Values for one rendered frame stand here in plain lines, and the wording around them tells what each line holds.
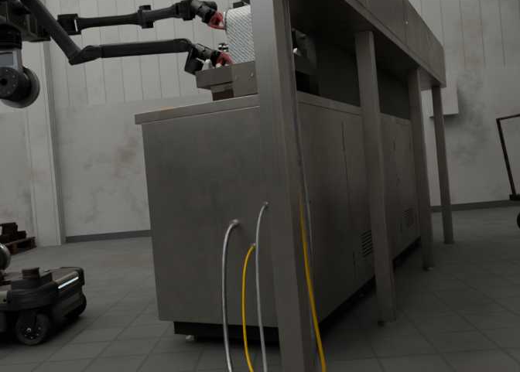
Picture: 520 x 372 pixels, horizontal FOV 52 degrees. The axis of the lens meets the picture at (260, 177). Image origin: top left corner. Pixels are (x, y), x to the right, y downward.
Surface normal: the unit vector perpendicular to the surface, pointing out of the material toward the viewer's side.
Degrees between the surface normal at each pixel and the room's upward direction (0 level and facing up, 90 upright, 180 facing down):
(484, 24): 90
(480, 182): 90
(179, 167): 90
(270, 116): 90
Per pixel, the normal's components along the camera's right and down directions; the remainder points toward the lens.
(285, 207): -0.44, 0.04
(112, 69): -0.04, 0.01
